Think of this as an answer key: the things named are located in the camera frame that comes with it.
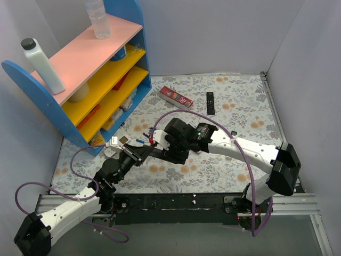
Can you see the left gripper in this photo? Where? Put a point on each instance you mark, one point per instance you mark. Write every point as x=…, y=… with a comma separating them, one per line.
x=134, y=156

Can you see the black tv remote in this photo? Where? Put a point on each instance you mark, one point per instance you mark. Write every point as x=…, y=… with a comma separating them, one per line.
x=210, y=103

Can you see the pile of small batteries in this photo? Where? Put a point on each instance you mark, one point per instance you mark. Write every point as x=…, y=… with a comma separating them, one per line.
x=144, y=137

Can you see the small white display remote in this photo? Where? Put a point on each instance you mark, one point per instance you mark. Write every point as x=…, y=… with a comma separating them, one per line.
x=123, y=139

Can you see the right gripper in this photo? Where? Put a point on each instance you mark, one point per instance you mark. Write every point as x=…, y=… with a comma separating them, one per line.
x=170, y=150

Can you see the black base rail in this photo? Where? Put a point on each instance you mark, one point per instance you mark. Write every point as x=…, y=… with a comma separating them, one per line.
x=223, y=208

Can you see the clear plastic water bottle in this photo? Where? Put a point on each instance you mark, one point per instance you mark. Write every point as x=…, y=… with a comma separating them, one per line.
x=98, y=17

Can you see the blue pink yellow shelf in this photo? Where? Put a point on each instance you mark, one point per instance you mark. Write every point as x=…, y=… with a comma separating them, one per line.
x=86, y=59

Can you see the blue white can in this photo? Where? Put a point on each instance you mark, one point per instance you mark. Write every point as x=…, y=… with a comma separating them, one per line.
x=119, y=55

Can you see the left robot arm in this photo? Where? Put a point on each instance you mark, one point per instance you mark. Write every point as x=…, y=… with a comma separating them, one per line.
x=39, y=232

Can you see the floral table mat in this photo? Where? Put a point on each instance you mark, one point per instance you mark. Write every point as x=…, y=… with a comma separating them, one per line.
x=241, y=104

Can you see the red toothpaste box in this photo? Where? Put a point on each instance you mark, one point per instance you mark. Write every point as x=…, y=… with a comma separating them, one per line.
x=175, y=98

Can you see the beige cylinder on shelf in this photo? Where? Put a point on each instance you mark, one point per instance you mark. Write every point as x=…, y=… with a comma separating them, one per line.
x=80, y=94

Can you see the orange box on shelf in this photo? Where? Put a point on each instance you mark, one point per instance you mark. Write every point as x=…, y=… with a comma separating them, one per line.
x=88, y=116

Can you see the white bottle black cap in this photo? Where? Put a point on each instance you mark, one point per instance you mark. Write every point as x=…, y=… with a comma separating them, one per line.
x=42, y=65

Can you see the white packets on shelf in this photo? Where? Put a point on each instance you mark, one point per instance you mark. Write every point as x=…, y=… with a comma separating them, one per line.
x=125, y=106

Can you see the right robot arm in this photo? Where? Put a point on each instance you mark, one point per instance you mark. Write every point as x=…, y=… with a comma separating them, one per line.
x=280, y=163

